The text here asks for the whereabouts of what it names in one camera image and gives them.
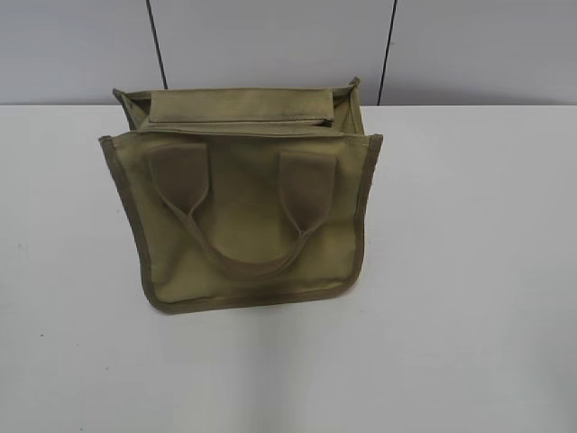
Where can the olive yellow canvas bag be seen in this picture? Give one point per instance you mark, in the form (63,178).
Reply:
(244,197)

